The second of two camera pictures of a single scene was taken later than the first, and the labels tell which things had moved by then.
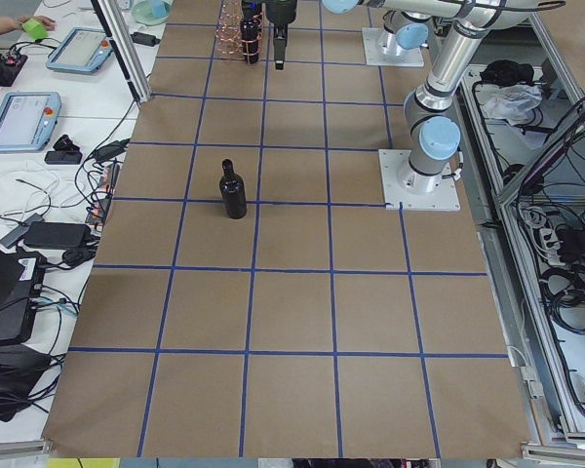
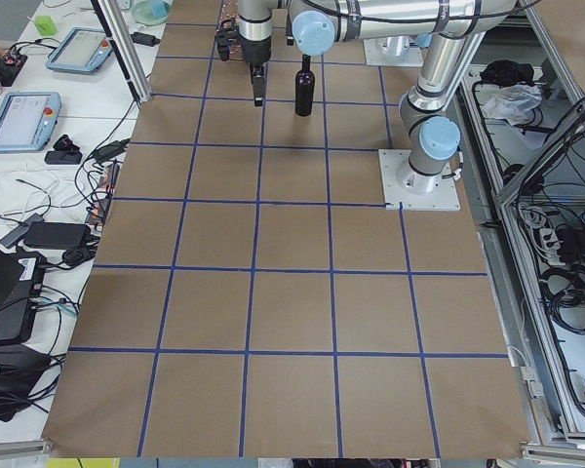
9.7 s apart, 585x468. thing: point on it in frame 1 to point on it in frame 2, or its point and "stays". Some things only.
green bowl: x=151 y=13 stays
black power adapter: x=61 y=235 stays
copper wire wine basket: x=228 y=43 stays
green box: x=34 y=28 to x=46 y=25
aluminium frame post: x=120 y=38 stays
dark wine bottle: x=233 y=189 to x=304 y=89
